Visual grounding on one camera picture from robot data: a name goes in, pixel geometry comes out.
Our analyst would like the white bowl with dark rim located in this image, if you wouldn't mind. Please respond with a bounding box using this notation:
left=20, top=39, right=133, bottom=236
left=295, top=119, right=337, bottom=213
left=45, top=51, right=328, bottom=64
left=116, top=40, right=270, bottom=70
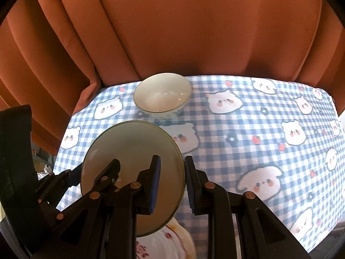
left=80, top=120, right=185, bottom=236

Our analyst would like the white plate with red pattern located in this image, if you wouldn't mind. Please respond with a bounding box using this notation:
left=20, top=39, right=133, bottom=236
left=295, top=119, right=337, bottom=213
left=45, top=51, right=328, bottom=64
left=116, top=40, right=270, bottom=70
left=136, top=218, right=196, bottom=259

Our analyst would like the blue checkered bear tablecloth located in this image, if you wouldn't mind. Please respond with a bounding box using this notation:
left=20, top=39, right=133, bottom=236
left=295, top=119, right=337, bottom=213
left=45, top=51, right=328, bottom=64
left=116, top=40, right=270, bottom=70
left=54, top=76, right=344, bottom=258

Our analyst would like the white floral bowl right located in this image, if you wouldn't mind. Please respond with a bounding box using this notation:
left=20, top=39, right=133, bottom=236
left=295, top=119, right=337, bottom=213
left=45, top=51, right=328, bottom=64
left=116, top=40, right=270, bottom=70
left=133, top=73, right=192, bottom=119

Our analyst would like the orange curtain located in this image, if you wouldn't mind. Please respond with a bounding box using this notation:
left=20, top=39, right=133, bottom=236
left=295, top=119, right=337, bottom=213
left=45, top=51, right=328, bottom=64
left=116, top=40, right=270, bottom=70
left=1, top=0, right=344, bottom=154

